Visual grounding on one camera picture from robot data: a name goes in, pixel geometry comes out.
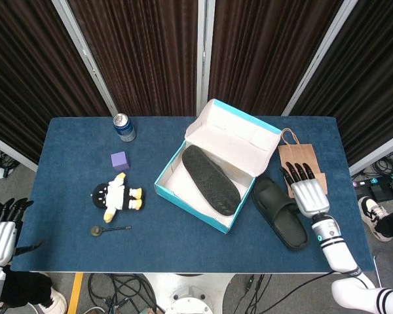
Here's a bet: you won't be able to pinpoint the brown paper bag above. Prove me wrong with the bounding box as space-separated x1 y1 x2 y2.
277 128 328 200

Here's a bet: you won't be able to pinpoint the blue table cloth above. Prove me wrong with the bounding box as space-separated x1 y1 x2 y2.
10 116 375 275

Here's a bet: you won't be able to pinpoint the black spoon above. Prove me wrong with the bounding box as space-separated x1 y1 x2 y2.
90 224 133 237

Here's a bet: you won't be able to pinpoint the blue soda can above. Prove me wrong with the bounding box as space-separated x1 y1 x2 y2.
113 113 137 143

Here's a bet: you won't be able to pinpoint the white black sneaker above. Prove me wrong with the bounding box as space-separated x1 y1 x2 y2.
358 196 393 243

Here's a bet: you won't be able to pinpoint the black rubber slipper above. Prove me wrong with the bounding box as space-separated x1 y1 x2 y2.
252 177 309 251
181 145 242 216

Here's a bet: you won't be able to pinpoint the purple cube block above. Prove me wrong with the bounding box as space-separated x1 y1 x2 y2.
110 151 131 173

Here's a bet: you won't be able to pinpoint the grey metal frame post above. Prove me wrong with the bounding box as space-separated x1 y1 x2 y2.
196 0 216 118
280 0 360 118
51 0 119 118

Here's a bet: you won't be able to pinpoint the black trousers of bystander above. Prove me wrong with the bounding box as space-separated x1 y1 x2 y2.
0 192 55 310

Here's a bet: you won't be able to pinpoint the dark brown curtain panel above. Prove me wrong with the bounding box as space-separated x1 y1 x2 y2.
67 0 199 117
0 0 111 164
290 0 393 166
206 0 345 117

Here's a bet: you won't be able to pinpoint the black white penguin plush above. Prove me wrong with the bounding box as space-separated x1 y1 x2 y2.
90 172 147 224

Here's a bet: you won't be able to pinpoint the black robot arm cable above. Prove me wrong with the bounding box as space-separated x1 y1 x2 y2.
257 268 369 314

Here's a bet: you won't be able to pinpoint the light blue shoe box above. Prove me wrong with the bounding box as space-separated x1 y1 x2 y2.
153 99 282 234

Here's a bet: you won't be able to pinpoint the yellow floor tape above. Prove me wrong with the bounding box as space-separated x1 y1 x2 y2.
67 273 84 314

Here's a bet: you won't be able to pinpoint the grey metal frame rail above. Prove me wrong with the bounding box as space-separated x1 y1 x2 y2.
0 130 39 173
348 129 393 177

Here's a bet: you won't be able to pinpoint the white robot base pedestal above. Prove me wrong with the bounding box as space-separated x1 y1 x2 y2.
140 273 236 314

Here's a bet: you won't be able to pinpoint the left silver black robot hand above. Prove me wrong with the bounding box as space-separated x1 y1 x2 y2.
0 197 45 268

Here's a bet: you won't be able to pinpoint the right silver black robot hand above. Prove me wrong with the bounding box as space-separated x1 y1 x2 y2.
279 162 331 218

